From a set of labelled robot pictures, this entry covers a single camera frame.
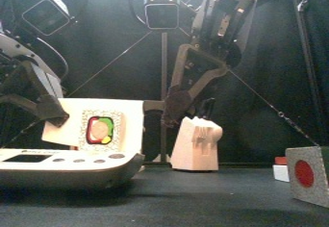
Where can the toy sushi roll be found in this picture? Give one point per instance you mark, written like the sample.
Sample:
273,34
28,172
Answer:
100,130

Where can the small red and white sushi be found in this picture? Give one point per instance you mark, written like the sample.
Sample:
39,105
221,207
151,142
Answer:
280,173

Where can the sushi slice with red centre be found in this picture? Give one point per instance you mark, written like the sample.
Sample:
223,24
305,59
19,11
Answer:
305,173

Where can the white box with red base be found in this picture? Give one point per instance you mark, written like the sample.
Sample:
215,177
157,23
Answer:
130,125

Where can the white toy knife block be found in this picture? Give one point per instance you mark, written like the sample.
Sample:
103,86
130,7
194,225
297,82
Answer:
193,150

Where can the grey frame clamp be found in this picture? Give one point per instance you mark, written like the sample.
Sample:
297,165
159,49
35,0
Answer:
153,105

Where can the black vertical frame post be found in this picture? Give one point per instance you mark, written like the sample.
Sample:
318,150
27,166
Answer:
163,64

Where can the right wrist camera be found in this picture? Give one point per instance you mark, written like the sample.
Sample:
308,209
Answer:
162,12

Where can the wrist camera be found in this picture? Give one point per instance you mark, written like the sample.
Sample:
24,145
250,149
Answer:
162,12
44,14

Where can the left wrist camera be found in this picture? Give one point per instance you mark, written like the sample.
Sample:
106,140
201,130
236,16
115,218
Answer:
44,14

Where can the black slanted frame post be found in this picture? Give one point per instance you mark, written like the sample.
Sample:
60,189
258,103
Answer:
306,64

